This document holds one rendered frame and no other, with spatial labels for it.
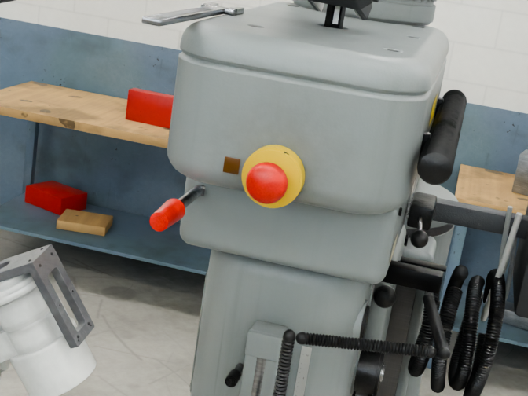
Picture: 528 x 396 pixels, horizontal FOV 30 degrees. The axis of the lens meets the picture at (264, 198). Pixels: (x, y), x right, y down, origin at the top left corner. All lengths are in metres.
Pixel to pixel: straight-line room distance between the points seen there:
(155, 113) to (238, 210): 4.03
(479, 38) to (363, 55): 4.42
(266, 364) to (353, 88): 0.36
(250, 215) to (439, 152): 0.24
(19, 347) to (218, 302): 0.35
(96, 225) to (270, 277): 4.24
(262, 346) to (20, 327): 0.34
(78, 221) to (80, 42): 1.09
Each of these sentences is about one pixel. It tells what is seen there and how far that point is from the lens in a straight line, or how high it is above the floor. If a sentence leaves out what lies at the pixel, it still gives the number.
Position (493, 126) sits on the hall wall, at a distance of 5.41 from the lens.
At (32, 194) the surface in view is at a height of 0.29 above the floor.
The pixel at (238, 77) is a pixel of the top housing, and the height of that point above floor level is 1.85.
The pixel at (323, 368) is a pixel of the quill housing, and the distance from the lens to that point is 1.18.
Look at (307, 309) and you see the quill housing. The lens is 1.15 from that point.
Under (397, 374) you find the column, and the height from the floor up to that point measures 1.31.
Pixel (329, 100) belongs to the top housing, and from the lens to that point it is 0.95.
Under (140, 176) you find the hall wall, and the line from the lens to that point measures 5.83.
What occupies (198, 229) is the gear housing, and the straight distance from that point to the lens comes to 1.11.
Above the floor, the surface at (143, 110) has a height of 0.95.
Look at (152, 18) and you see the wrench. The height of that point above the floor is 1.90.
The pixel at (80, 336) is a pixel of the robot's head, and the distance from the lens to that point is 0.88.
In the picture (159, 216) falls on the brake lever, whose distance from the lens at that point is 0.97.
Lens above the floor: 2.00
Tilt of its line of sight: 16 degrees down
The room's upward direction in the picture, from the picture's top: 9 degrees clockwise
